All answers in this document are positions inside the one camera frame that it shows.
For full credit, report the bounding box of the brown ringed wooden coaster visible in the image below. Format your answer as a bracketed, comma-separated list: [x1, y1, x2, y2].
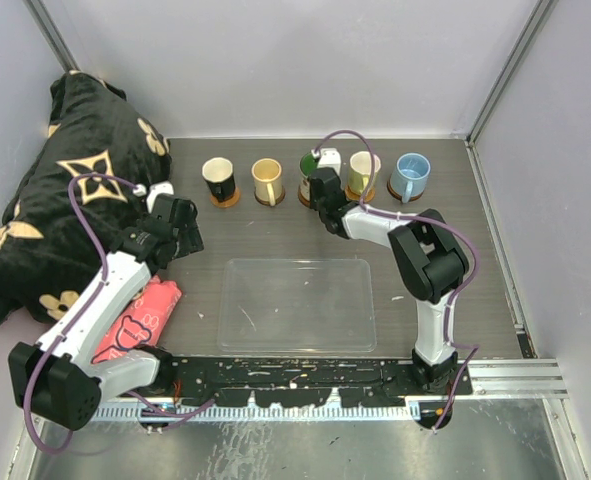
[298, 190, 317, 210]

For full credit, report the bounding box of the green interior mug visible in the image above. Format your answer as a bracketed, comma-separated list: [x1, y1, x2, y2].
[298, 151, 316, 195]

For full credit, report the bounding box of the orange coaster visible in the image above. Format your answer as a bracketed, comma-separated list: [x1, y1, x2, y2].
[344, 186, 376, 203]
[210, 187, 241, 209]

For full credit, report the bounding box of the dark brown coaster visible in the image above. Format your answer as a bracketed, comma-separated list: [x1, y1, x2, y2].
[254, 189, 286, 207]

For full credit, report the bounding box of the olive green white mug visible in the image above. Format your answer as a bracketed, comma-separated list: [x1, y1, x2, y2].
[348, 151, 381, 195]

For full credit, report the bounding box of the yellow mug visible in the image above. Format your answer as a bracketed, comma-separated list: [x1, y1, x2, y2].
[251, 158, 284, 198]

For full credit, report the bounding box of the light brown ringed coaster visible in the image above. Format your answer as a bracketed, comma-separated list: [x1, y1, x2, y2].
[387, 182, 423, 203]

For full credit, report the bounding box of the white mug black handle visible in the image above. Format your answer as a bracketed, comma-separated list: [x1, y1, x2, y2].
[202, 157, 236, 203]

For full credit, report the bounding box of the blue mug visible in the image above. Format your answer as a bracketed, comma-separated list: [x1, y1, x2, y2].
[388, 153, 431, 195]

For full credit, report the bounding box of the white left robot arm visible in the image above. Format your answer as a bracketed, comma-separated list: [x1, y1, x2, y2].
[8, 194, 204, 431]

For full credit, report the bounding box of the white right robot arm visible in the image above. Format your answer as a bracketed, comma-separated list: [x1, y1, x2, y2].
[308, 167, 469, 394]

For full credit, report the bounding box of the pink printed cloth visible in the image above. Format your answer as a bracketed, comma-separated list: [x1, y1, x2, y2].
[91, 276, 182, 364]

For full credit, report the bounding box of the clear plastic tray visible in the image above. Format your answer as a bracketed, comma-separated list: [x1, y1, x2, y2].
[218, 259, 377, 355]

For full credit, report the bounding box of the black floral plush blanket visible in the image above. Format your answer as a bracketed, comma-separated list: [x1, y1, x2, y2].
[0, 70, 172, 326]

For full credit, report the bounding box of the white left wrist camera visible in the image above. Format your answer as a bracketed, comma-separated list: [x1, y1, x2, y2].
[132, 181, 174, 213]

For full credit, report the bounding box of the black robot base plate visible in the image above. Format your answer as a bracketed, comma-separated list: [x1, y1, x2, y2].
[117, 353, 474, 409]

